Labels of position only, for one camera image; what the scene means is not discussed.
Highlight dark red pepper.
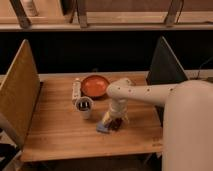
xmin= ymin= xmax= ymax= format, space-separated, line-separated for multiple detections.
xmin=109 ymin=118 xmax=123 ymax=131

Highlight left wooden side panel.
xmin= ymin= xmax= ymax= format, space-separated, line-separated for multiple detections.
xmin=0 ymin=39 xmax=40 ymax=148

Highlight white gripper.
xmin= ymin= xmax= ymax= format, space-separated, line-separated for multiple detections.
xmin=102 ymin=103 xmax=130 ymax=125

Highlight orange plate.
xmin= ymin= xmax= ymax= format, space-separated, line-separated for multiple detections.
xmin=81 ymin=75 xmax=109 ymax=98

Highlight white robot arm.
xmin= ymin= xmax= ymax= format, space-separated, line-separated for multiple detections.
xmin=102 ymin=78 xmax=213 ymax=171

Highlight blue sponge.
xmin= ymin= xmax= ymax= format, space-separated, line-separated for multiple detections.
xmin=96 ymin=122 xmax=109 ymax=134

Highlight dark right side panel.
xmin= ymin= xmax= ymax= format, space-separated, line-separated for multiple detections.
xmin=146 ymin=36 xmax=188 ymax=85

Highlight wooden shelf rail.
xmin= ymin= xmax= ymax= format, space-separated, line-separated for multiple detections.
xmin=0 ymin=11 xmax=213 ymax=31

